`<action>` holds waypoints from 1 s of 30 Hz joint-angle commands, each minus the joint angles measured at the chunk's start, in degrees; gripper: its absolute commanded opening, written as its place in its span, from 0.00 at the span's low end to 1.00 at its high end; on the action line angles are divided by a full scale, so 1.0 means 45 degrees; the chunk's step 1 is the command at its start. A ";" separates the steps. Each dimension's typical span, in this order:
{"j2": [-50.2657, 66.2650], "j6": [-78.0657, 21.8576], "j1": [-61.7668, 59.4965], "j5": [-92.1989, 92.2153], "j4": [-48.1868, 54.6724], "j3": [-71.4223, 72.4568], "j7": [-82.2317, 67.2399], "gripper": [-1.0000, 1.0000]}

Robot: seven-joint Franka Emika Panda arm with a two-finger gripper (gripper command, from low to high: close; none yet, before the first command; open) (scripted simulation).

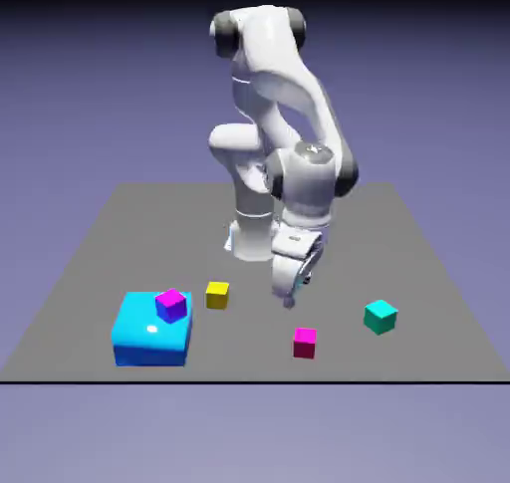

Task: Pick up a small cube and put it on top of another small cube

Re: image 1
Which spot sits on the small yellow cube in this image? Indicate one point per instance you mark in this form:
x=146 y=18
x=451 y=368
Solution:
x=217 y=295

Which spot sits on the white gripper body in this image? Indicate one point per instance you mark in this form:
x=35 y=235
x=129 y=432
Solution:
x=285 y=272

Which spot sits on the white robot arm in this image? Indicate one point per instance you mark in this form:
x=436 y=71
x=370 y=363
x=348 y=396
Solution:
x=275 y=92

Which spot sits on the large cyan box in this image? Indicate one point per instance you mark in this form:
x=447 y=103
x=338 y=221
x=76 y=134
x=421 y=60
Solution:
x=149 y=337

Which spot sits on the small teal cube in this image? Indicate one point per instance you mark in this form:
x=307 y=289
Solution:
x=380 y=316

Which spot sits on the small magenta purple cube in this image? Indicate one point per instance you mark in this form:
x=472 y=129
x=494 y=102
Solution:
x=172 y=305

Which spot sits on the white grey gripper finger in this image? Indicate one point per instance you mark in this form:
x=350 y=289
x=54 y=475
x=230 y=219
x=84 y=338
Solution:
x=288 y=302

